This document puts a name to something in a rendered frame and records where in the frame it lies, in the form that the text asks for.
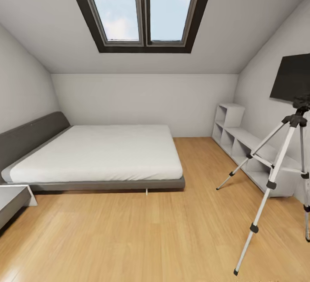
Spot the camera tripod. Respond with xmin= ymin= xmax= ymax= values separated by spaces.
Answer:
xmin=217 ymin=93 xmax=310 ymax=276

